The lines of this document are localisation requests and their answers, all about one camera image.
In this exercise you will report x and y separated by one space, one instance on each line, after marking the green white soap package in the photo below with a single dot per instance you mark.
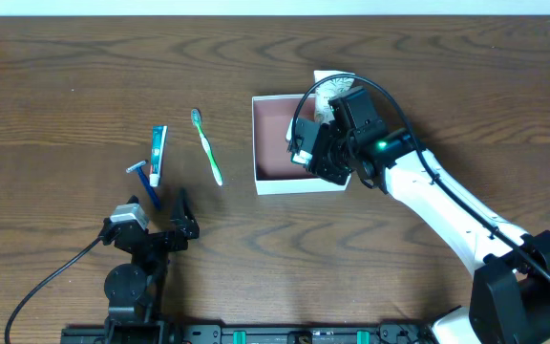
302 158

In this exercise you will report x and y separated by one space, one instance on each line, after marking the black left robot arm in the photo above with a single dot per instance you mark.
134 290

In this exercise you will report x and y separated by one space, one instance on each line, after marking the blue disposable razor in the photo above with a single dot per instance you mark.
138 169

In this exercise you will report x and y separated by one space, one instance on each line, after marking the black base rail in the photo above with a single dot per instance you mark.
165 333

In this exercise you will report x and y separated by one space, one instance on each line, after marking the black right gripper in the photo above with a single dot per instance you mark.
314 146

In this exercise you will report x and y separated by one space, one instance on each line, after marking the white lotion tube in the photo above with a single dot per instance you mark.
326 91

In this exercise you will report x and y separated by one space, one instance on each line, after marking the white box with pink interior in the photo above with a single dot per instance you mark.
274 173

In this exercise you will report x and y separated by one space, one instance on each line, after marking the green white toothpaste tube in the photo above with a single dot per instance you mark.
159 136

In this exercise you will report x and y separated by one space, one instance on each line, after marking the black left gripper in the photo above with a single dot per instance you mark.
156 240

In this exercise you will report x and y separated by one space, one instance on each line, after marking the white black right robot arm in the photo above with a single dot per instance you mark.
510 268

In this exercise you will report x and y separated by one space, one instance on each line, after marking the green white toothbrush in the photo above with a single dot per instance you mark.
197 122

